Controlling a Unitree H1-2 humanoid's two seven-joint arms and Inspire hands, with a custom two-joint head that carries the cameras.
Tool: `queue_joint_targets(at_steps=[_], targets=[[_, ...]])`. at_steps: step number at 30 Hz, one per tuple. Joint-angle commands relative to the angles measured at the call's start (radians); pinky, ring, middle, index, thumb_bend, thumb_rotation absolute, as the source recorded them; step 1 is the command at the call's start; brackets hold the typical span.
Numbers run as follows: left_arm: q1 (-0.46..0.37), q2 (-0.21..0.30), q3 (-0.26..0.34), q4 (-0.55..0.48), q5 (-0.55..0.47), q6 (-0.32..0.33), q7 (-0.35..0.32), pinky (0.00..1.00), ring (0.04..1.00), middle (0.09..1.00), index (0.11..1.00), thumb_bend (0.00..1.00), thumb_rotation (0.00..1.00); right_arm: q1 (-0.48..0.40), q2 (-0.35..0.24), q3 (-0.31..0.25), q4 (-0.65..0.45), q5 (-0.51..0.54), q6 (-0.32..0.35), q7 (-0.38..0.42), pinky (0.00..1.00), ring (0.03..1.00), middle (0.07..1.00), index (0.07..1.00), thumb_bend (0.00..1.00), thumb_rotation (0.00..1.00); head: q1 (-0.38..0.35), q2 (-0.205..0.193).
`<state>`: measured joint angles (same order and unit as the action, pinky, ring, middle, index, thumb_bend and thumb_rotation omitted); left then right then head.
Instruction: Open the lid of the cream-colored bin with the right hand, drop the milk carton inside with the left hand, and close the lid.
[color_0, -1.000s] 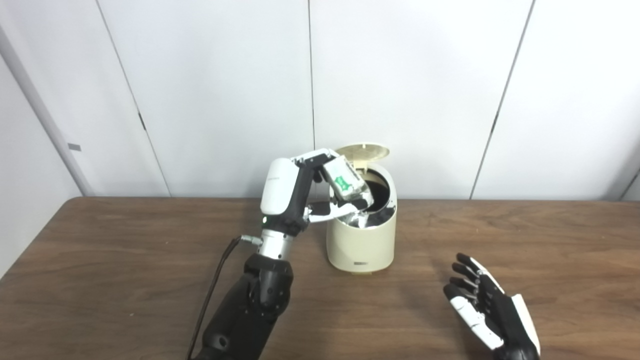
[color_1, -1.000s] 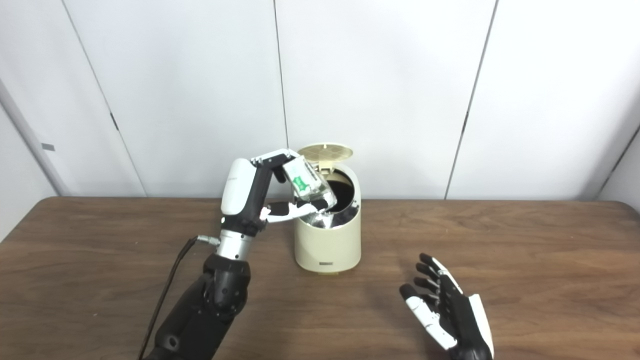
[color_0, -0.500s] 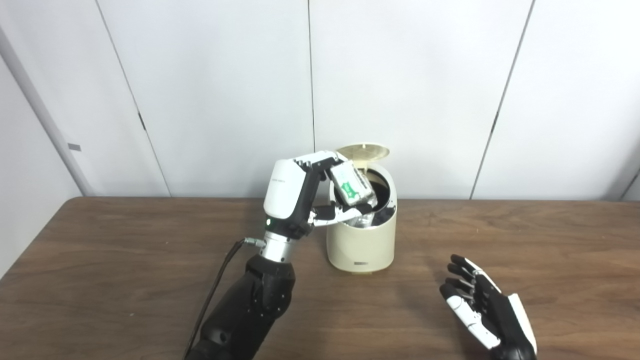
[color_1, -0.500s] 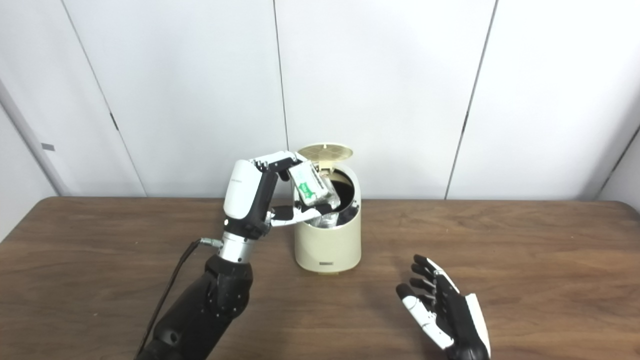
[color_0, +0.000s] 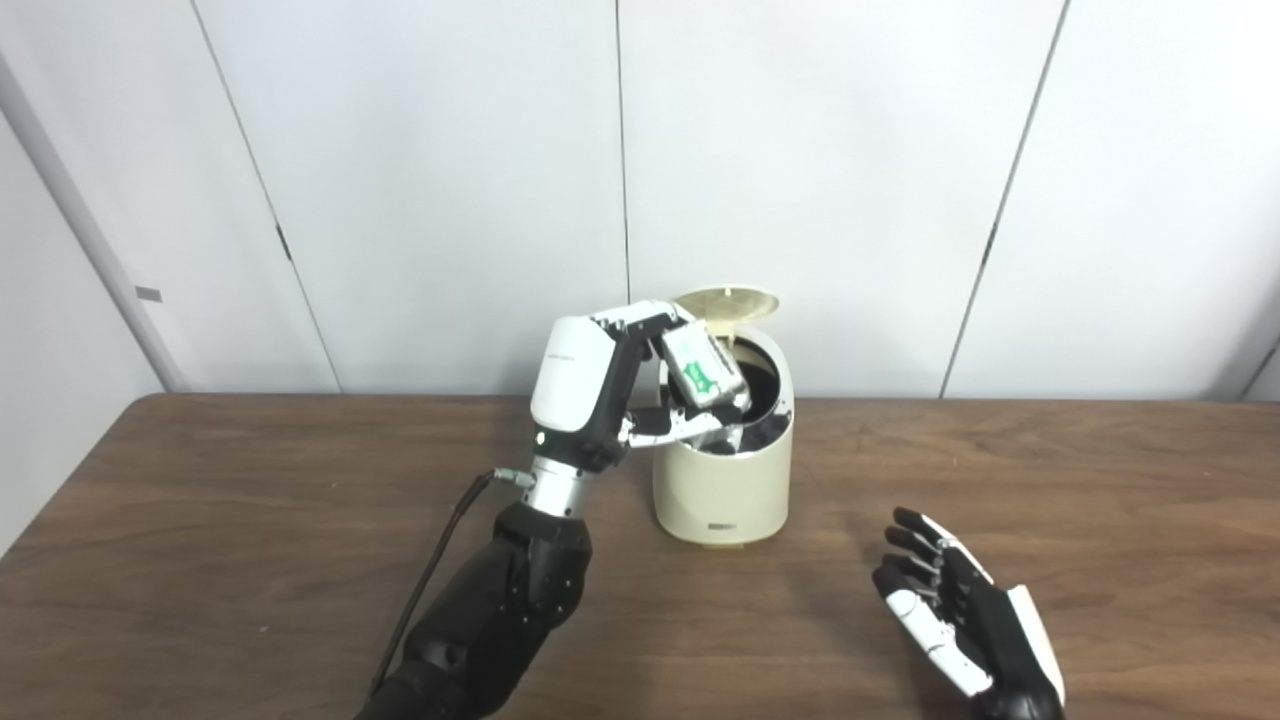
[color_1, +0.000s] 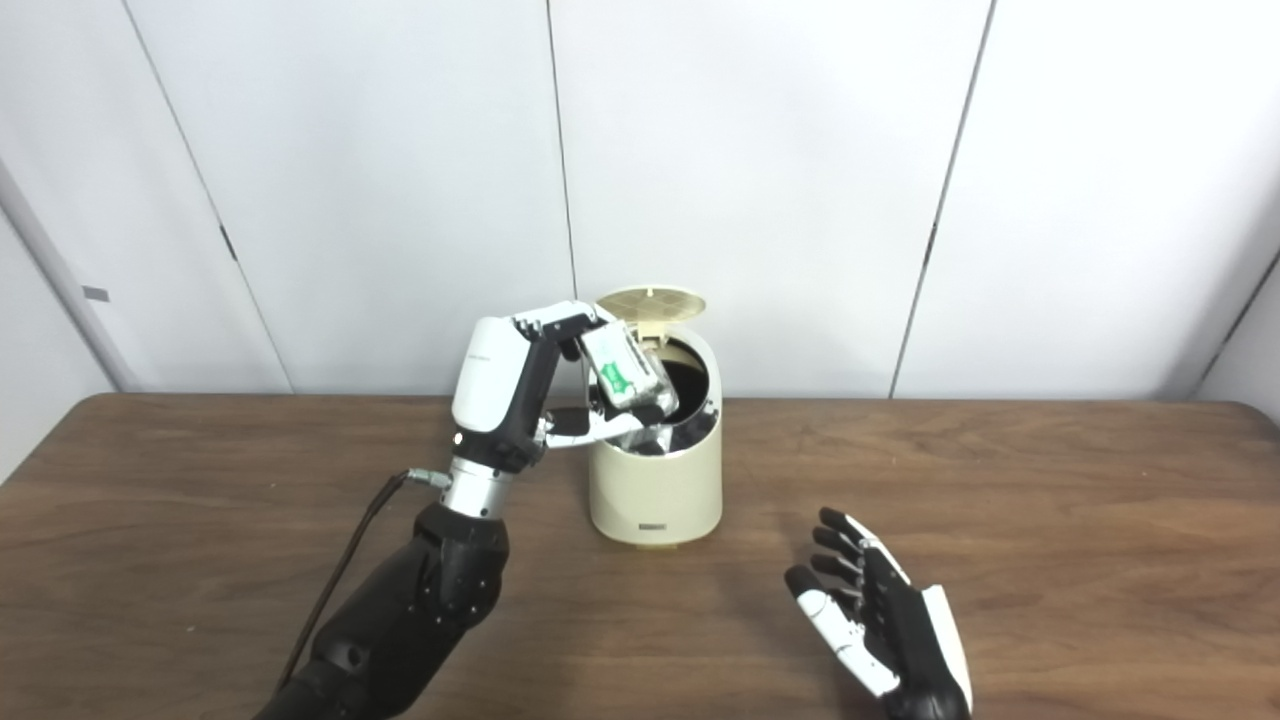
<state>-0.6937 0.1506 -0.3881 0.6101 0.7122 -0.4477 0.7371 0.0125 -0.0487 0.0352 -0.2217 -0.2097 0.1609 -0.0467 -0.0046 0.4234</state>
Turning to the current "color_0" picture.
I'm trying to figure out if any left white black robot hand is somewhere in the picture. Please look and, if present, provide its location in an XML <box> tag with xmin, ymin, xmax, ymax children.
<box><xmin>529</xmin><ymin>300</ymin><xmax>751</xmax><ymax>473</ymax></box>

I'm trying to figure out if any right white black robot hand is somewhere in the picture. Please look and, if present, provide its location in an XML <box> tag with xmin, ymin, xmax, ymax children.
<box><xmin>872</xmin><ymin>507</ymin><xmax>1067</xmax><ymax>720</ymax></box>

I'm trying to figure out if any green white milk carton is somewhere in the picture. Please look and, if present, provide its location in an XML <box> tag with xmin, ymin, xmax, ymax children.
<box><xmin>660</xmin><ymin>320</ymin><xmax>751</xmax><ymax>409</ymax></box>

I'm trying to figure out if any round cream bin lid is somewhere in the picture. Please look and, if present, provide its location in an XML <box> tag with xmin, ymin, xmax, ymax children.
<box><xmin>672</xmin><ymin>285</ymin><xmax>781</xmax><ymax>346</ymax></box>

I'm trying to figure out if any cream-colored round bin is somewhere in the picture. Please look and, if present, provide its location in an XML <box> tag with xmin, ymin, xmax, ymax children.
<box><xmin>652</xmin><ymin>325</ymin><xmax>796</xmax><ymax>547</ymax></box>

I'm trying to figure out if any black bin liner bag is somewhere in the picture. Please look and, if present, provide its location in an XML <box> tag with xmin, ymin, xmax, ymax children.
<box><xmin>690</xmin><ymin>405</ymin><xmax>791</xmax><ymax>456</ymax></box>

